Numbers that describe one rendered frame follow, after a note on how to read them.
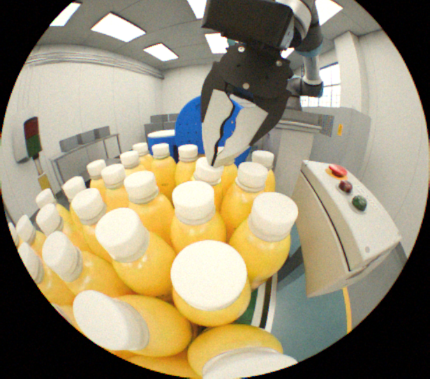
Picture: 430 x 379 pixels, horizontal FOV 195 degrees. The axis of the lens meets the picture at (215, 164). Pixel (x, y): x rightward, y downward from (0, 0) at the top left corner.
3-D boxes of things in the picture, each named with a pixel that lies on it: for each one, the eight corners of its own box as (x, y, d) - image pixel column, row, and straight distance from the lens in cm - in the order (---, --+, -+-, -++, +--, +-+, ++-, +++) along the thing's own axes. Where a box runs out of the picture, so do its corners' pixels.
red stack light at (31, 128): (39, 132, 47) (38, 118, 47) (23, 140, 47) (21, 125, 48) (40, 133, 53) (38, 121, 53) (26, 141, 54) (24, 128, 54)
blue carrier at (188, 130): (252, 135, 128) (253, 106, 127) (250, 178, 44) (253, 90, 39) (225, 135, 131) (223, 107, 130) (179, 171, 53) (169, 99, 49)
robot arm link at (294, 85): (284, 96, 99) (284, 78, 102) (303, 98, 97) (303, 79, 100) (280, 93, 88) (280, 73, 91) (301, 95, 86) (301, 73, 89)
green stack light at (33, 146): (42, 150, 47) (39, 132, 47) (26, 159, 47) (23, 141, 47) (42, 149, 53) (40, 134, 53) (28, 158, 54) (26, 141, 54)
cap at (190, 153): (199, 158, 25) (199, 149, 24) (179, 160, 24) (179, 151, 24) (195, 152, 28) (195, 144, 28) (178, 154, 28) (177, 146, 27)
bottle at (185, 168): (211, 224, 35) (209, 158, 24) (185, 230, 34) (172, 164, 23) (204, 206, 40) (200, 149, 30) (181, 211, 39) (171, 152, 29)
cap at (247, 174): (238, 171, 19) (240, 160, 18) (263, 176, 19) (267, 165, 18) (234, 185, 15) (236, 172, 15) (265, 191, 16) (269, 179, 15)
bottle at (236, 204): (218, 232, 33) (230, 164, 20) (246, 239, 33) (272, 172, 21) (210, 257, 29) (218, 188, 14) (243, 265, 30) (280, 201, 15)
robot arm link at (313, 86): (301, 88, 101) (283, 8, 78) (322, 91, 101) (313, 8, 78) (300, 100, 92) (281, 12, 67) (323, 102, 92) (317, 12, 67)
